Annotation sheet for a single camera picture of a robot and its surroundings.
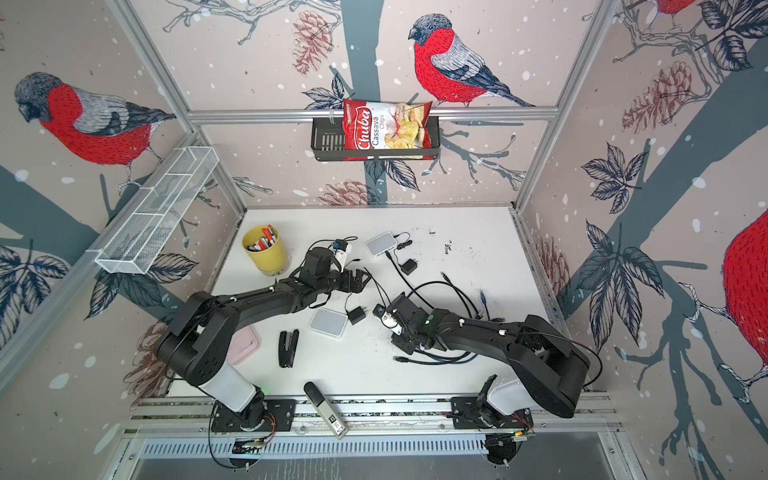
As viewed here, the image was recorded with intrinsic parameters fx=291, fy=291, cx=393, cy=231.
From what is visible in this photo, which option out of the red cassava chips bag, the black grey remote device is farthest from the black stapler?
the red cassava chips bag

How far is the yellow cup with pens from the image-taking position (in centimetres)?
95

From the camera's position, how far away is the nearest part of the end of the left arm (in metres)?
0.73

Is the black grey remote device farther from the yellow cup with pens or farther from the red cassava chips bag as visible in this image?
the red cassava chips bag

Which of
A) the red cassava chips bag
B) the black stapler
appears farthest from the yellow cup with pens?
the red cassava chips bag

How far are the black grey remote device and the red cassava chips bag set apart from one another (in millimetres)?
654

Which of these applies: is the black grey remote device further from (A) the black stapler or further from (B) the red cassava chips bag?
(B) the red cassava chips bag

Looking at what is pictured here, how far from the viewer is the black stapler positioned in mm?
825

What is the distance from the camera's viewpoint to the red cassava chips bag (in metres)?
0.87

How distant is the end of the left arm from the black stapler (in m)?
0.21
